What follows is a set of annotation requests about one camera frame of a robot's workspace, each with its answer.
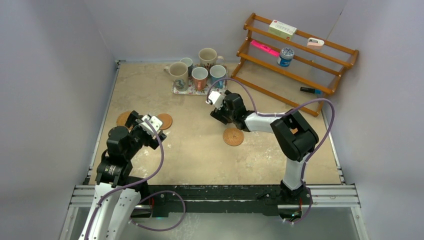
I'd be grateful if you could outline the pink white tape dispenser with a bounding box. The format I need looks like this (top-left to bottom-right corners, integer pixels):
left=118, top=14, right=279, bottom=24
left=306, top=37, right=325, bottom=51

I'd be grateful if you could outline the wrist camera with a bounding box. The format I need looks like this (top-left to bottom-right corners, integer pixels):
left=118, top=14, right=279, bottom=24
left=205, top=91, right=225, bottom=110
left=124, top=110, right=163, bottom=136

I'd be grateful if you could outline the blue white jar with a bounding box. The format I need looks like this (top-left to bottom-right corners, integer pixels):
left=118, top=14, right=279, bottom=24
left=277, top=47, right=295, bottom=67

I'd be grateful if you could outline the pink mug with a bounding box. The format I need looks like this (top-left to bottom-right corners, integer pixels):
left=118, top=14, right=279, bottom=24
left=191, top=66, right=209, bottom=91

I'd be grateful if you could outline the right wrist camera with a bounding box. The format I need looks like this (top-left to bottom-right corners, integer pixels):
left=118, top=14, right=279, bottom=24
left=205, top=91, right=225, bottom=110

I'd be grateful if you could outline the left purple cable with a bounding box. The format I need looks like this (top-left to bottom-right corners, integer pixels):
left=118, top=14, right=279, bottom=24
left=84, top=119, right=186, bottom=240

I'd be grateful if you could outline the tall beige mug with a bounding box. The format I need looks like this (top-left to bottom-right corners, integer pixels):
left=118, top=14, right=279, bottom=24
left=198, top=48, right=225, bottom=70

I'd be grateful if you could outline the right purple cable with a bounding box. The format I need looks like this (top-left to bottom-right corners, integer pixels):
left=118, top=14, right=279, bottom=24
left=205, top=77, right=336, bottom=226

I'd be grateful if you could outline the black blue marker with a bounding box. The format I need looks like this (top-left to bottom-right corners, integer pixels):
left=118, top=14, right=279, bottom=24
left=299, top=87, right=322, bottom=95

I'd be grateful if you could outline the light wooden coaster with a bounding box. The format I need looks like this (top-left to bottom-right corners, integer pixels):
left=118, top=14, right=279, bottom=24
left=157, top=113, right=173, bottom=130

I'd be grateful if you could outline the floral tray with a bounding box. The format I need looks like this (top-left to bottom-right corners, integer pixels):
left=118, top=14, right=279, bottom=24
left=171, top=64, right=229, bottom=97

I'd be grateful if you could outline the purple cable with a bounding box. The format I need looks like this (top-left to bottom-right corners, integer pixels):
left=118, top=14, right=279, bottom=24
left=84, top=119, right=186, bottom=240
left=205, top=77, right=336, bottom=226

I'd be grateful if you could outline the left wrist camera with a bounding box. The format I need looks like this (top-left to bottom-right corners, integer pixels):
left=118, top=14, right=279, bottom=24
left=124, top=110, right=163, bottom=136

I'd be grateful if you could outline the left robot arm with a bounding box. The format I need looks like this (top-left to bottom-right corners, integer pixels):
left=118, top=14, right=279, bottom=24
left=79, top=120, right=166, bottom=240

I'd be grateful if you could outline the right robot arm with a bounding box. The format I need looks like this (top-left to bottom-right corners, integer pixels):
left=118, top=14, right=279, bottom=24
left=206, top=90, right=319, bottom=204

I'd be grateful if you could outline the pink highlighter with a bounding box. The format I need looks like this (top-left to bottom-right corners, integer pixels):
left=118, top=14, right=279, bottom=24
left=250, top=39, right=280, bottom=57

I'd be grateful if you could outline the woven rattan coaster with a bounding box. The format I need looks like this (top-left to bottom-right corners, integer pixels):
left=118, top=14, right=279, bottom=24
left=116, top=111, right=131, bottom=130
left=222, top=127, right=245, bottom=147

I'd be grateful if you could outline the beige mug with pattern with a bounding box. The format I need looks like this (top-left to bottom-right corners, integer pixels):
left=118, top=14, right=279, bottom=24
left=164, top=61, right=189, bottom=91

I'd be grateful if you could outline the white green box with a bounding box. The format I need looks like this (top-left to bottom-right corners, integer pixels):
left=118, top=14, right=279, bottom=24
left=267, top=19, right=297, bottom=41

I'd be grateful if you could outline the small grey mug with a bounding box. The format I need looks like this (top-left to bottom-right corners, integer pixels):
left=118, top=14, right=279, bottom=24
left=180, top=57, right=194, bottom=77

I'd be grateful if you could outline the black aluminium base frame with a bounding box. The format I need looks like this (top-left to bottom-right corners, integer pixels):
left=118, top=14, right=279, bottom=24
left=60, top=182, right=368, bottom=240

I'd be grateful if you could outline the wooden rack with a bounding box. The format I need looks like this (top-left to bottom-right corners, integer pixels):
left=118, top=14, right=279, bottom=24
left=230, top=12, right=360, bottom=117

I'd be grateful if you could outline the blue mug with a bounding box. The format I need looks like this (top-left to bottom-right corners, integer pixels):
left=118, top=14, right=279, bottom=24
left=209, top=65, right=227, bottom=89

